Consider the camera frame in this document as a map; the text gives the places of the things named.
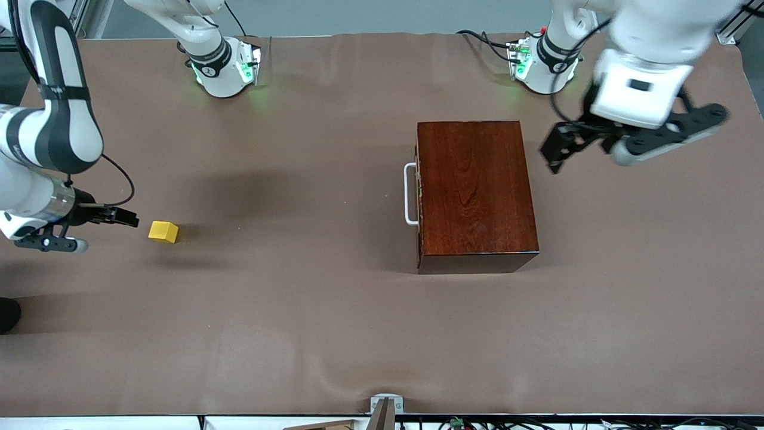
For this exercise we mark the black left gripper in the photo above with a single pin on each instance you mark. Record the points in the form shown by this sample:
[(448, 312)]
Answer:
[(574, 135)]

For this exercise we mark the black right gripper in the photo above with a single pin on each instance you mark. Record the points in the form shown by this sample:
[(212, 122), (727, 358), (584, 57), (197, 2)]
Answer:
[(84, 214)]

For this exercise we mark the yellow block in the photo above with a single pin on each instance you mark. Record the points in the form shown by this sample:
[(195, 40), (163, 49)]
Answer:
[(162, 232)]

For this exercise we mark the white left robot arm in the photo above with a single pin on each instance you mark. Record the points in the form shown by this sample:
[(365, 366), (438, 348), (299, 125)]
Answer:
[(644, 89)]

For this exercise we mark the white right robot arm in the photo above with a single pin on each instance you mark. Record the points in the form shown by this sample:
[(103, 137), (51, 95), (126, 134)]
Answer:
[(59, 131)]

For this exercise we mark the dark red wooden cabinet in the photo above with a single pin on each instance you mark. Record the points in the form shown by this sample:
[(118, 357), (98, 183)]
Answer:
[(477, 191)]

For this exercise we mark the black round foam object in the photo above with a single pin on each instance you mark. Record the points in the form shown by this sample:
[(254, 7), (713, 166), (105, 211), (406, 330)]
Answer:
[(7, 315)]

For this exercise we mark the brown table cover mat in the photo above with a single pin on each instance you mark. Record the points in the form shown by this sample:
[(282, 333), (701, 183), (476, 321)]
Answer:
[(298, 328)]

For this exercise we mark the light wooden board piece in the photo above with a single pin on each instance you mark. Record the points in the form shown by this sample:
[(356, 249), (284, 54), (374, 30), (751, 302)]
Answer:
[(328, 425)]

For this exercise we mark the green plug connector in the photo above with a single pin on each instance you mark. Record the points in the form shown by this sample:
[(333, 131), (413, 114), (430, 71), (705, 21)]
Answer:
[(456, 423)]

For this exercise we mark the grey brown upright bar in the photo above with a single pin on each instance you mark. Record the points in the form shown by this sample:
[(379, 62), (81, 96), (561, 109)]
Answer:
[(385, 418)]

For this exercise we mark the grey metal bracket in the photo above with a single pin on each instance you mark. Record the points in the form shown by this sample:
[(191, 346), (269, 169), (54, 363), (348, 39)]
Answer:
[(400, 405)]

